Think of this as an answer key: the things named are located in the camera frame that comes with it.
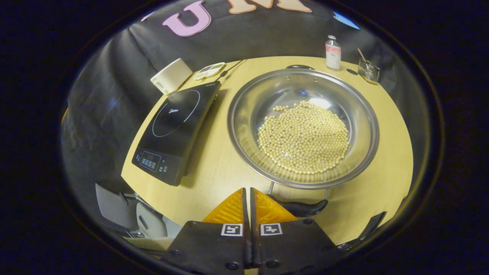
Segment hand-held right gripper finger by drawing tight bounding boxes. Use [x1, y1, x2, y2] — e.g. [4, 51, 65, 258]
[160, 187, 252, 275]
[250, 187, 340, 275]

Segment black induction cooktop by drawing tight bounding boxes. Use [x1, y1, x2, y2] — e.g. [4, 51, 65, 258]
[132, 81, 222, 186]

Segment stainless steel pot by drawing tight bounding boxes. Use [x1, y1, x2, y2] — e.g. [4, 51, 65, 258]
[227, 65, 380, 218]

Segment pile of soybeans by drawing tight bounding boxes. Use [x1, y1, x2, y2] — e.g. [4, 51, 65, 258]
[257, 100, 350, 175]

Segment black curved bar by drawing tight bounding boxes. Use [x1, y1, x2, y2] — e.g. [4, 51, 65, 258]
[338, 211, 387, 251]

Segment grey chair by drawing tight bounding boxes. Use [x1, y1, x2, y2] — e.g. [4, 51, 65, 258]
[95, 183, 184, 251]

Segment white divided bean dish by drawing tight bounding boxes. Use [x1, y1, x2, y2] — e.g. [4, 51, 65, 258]
[194, 62, 226, 81]

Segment white toaster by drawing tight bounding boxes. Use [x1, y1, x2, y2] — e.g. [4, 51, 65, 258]
[150, 58, 193, 94]

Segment clear bottle with pink label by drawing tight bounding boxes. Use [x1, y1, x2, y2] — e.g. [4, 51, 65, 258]
[325, 35, 342, 71]

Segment small glass jar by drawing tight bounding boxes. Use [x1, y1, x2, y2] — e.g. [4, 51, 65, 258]
[358, 60, 381, 84]

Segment black backdrop cloth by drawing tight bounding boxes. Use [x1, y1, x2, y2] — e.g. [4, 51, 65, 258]
[61, 0, 432, 214]

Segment black power cable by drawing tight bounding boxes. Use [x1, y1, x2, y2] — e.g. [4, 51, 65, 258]
[220, 59, 247, 80]

